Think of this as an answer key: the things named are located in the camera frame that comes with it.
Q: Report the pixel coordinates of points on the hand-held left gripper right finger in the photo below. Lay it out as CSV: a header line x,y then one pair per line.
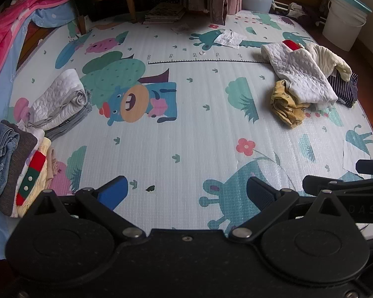
x,y
261,193

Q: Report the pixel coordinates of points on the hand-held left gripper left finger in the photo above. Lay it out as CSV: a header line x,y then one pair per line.
x,y
113,193

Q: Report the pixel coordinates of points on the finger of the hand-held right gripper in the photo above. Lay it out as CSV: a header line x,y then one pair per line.
x,y
371,167
323,182

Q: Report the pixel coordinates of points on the white quilted panda garment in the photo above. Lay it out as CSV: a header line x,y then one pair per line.
x,y
298,71

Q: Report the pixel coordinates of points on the flat white paper sheet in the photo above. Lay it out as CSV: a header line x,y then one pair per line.
x,y
352,158

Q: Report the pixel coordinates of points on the folded beige garment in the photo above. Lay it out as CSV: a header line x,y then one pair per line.
x,y
51,161

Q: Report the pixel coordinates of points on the navy striped garment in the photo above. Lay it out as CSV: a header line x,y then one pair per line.
x,y
345,90

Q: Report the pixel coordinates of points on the cream knit with red trim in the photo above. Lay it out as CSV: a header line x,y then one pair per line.
x,y
31,186

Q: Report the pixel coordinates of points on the folded grey garment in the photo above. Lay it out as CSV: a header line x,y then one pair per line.
x,y
68,121

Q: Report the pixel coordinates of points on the yellow printed garment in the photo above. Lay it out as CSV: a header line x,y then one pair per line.
x,y
286,104

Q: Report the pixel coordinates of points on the folded brown grey sweater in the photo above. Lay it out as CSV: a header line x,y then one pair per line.
x,y
18,167

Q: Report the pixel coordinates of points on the cartoon printed play mat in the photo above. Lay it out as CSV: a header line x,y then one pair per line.
x,y
186,115

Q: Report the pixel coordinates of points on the folded white quilted garment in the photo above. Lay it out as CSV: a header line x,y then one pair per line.
x,y
59,99

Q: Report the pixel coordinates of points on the folded white thin garment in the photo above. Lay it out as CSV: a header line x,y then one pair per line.
x,y
28,124

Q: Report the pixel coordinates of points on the cream fleece garment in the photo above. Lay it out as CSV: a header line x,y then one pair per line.
x,y
326,59

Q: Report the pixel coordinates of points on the folded denim jeans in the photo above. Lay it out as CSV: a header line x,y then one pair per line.
x,y
1,158

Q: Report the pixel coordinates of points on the red garment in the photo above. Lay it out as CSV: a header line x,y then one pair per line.
x,y
290,44

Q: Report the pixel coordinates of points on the white bucket with teal lid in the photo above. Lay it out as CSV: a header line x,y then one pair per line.
x,y
343,24

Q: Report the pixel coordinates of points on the crumpled white paper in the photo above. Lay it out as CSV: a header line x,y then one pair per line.
x,y
230,38

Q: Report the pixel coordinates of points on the crumpled off-white cloth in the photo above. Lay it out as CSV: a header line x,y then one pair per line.
x,y
296,9

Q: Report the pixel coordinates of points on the white low rack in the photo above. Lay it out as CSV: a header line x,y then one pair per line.
x,y
279,6

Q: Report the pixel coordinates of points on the stack of flat books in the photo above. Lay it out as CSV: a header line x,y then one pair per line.
x,y
164,14

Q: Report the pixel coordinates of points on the wooden chair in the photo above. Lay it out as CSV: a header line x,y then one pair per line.
x,y
131,3

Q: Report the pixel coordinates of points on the pink printed blanket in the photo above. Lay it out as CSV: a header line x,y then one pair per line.
x,y
9,28

